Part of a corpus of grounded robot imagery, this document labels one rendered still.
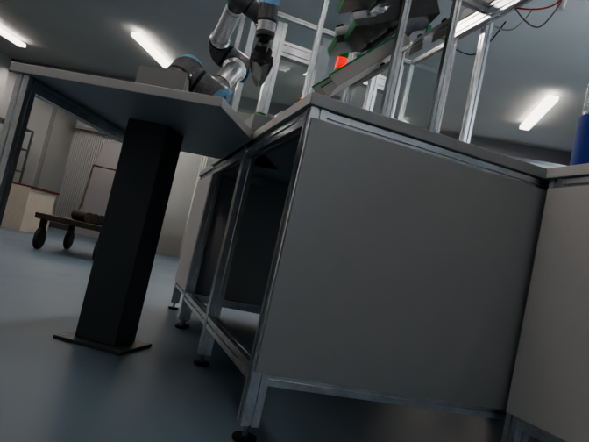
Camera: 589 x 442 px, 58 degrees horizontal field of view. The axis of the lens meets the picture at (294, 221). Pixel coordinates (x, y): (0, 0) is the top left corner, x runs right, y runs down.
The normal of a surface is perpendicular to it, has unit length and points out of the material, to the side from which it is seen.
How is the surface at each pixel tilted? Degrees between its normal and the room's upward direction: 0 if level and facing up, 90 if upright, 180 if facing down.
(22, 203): 90
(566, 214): 90
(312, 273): 90
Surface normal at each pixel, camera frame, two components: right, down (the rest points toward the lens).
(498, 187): 0.31, 0.00
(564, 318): -0.93, -0.23
